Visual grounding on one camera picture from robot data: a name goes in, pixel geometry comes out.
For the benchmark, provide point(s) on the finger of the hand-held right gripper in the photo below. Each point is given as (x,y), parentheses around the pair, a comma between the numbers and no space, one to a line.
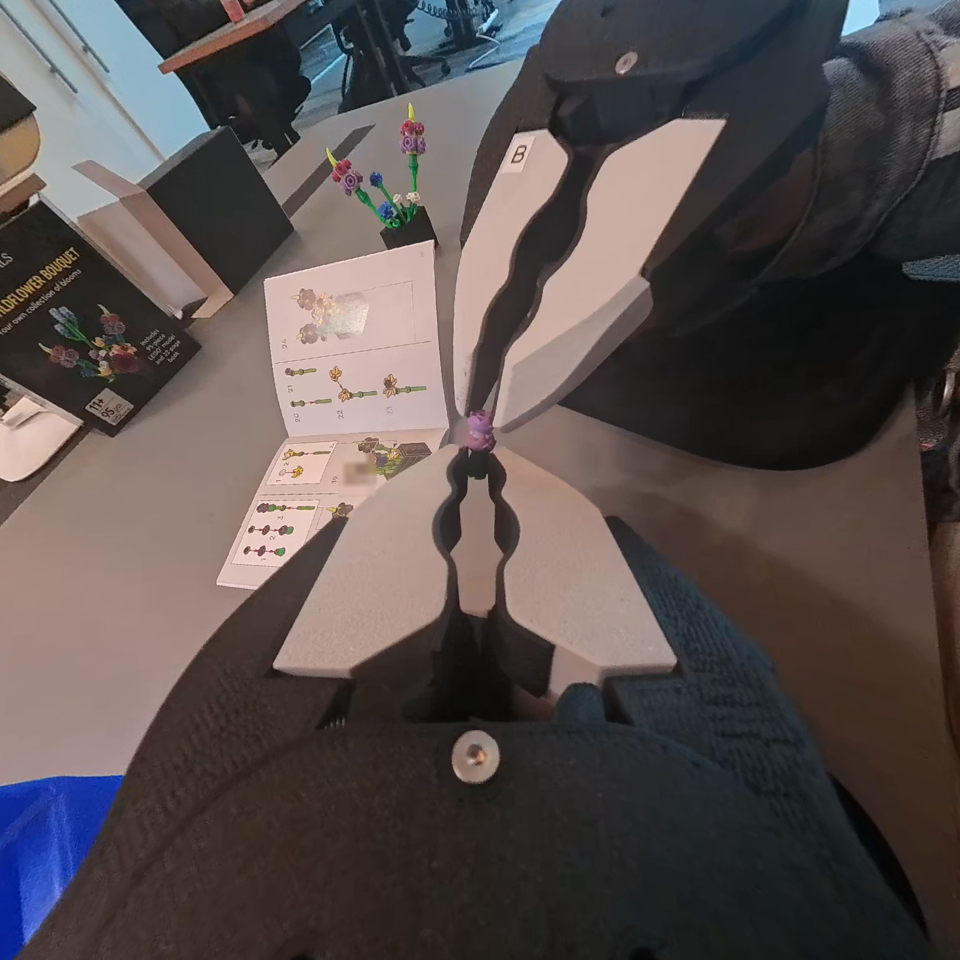
(600,300)
(487,240)

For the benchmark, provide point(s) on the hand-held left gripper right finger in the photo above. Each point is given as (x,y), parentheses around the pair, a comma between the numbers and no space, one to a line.
(585,592)

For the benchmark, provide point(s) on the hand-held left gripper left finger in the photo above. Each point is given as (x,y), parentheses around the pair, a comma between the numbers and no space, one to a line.
(360,592)

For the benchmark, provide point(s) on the purple toy flower stem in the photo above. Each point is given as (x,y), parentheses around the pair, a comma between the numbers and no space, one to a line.
(480,429)

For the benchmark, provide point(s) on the person's right forearm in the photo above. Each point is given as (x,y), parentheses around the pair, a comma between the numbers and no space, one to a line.
(900,112)

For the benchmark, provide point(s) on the grey desk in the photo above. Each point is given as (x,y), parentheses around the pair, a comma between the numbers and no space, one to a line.
(150,637)

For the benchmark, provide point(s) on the wooden background desk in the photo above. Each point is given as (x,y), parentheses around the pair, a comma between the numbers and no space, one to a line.
(225,46)

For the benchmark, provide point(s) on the toy flower bouquet in pot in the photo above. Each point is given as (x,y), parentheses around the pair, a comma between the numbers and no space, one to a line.
(409,229)

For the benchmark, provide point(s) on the instruction booklet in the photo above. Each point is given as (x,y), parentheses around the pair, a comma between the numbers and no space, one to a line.
(352,330)

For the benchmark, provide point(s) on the black office chair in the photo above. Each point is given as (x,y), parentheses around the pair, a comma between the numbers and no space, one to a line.
(255,94)
(375,45)

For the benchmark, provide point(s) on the open black cardboard box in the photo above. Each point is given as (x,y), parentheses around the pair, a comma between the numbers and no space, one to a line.
(217,202)

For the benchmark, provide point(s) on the white plastic bag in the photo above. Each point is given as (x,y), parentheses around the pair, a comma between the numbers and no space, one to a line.
(30,450)

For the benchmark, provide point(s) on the black flower print product box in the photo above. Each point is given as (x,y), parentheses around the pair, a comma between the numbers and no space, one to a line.
(75,315)

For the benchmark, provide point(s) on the blue plastic bin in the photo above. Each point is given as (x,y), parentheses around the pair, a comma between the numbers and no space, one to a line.
(45,862)

